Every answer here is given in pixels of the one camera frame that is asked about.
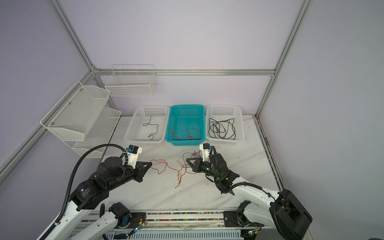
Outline white wire wall basket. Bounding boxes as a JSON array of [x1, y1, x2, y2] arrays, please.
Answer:
[[105, 65, 157, 97]]

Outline blue cable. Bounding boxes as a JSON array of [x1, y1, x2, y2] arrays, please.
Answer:
[[142, 114, 160, 141]]

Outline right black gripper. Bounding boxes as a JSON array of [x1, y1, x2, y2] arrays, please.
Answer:
[[185, 157, 221, 180]]

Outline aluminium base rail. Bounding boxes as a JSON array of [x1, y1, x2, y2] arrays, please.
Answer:
[[59, 207, 313, 240]]

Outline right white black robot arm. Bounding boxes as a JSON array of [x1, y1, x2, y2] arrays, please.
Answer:
[[186, 144, 313, 240]]

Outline left white plastic basket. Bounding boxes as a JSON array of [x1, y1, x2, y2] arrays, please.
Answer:
[[124, 105, 170, 147]]

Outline red blue black cables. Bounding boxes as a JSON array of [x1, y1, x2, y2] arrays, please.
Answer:
[[149, 151, 202, 189]]

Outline white plastic basket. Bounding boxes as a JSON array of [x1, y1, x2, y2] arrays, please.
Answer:
[[206, 104, 245, 145], [124, 105, 170, 147]]

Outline aluminium frame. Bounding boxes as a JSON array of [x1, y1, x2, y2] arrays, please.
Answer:
[[1, 1, 313, 189]]

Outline red brown cable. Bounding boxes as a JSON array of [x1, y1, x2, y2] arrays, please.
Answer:
[[182, 128, 202, 141]]

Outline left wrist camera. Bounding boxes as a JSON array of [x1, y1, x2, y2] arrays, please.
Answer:
[[125, 145, 143, 169]]

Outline teal plastic basket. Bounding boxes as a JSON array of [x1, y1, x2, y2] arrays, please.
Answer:
[[165, 105, 206, 146]]

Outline right white plastic basket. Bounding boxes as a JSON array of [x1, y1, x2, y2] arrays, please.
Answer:
[[206, 104, 245, 145]]

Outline upper white mesh shelf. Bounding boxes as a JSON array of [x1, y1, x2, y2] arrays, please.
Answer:
[[40, 81, 110, 142]]

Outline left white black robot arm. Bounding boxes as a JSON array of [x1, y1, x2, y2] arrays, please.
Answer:
[[38, 144, 152, 240]]

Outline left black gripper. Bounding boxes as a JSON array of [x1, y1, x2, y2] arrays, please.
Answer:
[[108, 161, 152, 191]]

